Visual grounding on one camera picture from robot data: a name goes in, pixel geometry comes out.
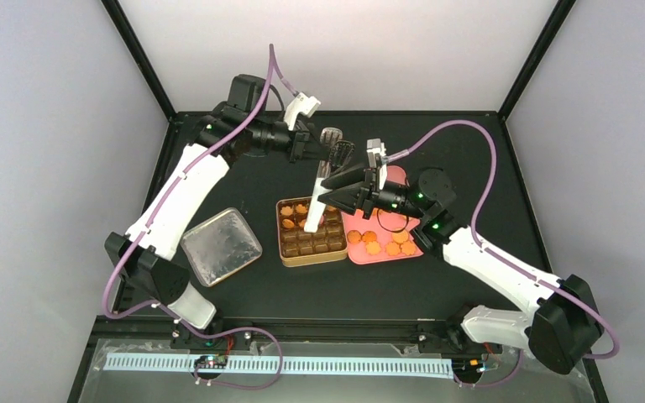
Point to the silver tin lid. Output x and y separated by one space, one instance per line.
220 247

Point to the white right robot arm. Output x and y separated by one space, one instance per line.
555 320

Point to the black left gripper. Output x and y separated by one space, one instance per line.
298 148

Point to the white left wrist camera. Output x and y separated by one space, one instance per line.
301 105

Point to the black enclosure frame post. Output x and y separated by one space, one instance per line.
127 33

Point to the orange cookie second row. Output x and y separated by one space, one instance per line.
287 223

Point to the light blue slotted cable duct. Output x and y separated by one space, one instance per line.
298 365

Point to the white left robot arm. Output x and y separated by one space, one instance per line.
142 256

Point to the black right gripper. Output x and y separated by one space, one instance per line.
362 187

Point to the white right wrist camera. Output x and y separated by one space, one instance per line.
377 159

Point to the pink plastic tray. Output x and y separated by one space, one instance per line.
385 236

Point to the gold cookie tin box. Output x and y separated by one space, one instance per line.
298 248

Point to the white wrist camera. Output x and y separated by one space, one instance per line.
377 159
301 105

